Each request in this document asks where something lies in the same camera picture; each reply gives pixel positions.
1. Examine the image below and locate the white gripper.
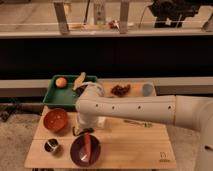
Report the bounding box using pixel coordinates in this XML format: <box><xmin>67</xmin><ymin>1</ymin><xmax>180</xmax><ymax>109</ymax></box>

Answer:
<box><xmin>72</xmin><ymin>114</ymin><xmax>106</xmax><ymax>136</ymax></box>

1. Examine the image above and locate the red pepper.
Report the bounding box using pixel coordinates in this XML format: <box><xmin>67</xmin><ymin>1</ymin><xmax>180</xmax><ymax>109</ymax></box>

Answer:
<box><xmin>84</xmin><ymin>133</ymin><xmax>91</xmax><ymax>161</ymax></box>

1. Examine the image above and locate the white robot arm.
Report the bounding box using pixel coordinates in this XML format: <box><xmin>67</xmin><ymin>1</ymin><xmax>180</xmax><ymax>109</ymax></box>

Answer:
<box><xmin>75</xmin><ymin>83</ymin><xmax>213</xmax><ymax>171</ymax></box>

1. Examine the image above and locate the purple bowl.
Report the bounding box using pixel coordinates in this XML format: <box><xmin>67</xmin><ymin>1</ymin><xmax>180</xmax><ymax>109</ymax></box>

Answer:
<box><xmin>70</xmin><ymin>135</ymin><xmax>101</xmax><ymax>167</ymax></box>

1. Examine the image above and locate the orange bowl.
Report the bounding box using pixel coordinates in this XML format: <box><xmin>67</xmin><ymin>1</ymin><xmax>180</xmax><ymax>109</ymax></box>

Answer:
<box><xmin>43</xmin><ymin>108</ymin><xmax>68</xmax><ymax>132</ymax></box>

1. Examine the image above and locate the green tray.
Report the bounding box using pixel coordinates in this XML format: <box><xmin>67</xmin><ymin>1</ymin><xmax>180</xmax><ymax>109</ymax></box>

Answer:
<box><xmin>42</xmin><ymin>74</ymin><xmax>99</xmax><ymax>109</ymax></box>

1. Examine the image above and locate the dark red grapes bunch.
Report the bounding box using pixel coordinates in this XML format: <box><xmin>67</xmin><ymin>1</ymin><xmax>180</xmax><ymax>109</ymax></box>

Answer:
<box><xmin>111</xmin><ymin>85</ymin><xmax>131</xmax><ymax>97</ymax></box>

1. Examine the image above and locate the orange fruit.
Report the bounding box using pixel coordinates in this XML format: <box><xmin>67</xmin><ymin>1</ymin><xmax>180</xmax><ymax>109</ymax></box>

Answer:
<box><xmin>55</xmin><ymin>77</ymin><xmax>67</xmax><ymax>88</ymax></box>

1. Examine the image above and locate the tan banana piece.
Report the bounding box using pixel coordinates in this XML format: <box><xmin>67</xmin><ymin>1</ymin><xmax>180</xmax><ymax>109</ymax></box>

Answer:
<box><xmin>73</xmin><ymin>72</ymin><xmax>86</xmax><ymax>90</ymax></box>

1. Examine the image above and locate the grey blue cup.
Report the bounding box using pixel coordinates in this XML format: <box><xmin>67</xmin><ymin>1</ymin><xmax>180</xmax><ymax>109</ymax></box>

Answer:
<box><xmin>142</xmin><ymin>84</ymin><xmax>154</xmax><ymax>96</ymax></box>

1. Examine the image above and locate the black machine in background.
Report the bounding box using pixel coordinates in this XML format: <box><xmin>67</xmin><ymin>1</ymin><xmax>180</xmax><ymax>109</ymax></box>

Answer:
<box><xmin>148</xmin><ymin>0</ymin><xmax>200</xmax><ymax>28</ymax></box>

